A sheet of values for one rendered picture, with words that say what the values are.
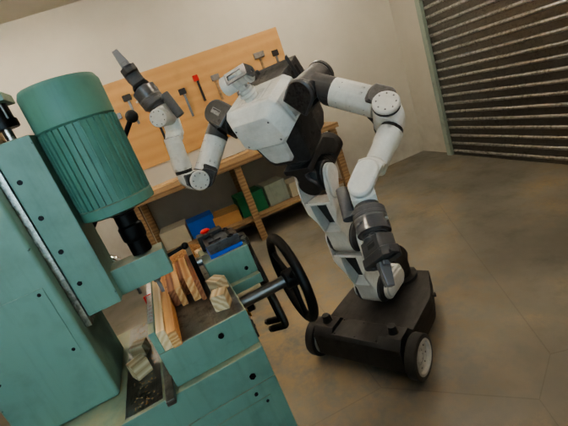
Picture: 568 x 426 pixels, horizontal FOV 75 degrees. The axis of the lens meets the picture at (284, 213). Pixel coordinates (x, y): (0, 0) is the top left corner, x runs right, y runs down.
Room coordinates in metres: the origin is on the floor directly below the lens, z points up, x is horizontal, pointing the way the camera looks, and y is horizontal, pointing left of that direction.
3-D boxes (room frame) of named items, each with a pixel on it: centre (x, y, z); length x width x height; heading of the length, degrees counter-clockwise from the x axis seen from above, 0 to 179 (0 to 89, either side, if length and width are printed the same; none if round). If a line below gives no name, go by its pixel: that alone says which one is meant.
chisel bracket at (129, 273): (0.92, 0.40, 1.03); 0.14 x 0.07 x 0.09; 106
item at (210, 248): (1.07, 0.21, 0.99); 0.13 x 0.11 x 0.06; 16
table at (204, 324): (1.04, 0.30, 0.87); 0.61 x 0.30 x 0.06; 16
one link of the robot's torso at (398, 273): (1.68, -0.33, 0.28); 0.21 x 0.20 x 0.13; 136
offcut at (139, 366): (0.83, 0.48, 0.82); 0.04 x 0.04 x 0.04; 43
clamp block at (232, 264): (1.07, 0.21, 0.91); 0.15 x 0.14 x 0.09; 16
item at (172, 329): (1.04, 0.41, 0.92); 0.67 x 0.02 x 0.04; 16
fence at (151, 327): (1.01, 0.44, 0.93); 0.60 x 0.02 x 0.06; 16
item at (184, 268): (0.99, 0.32, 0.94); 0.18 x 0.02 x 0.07; 16
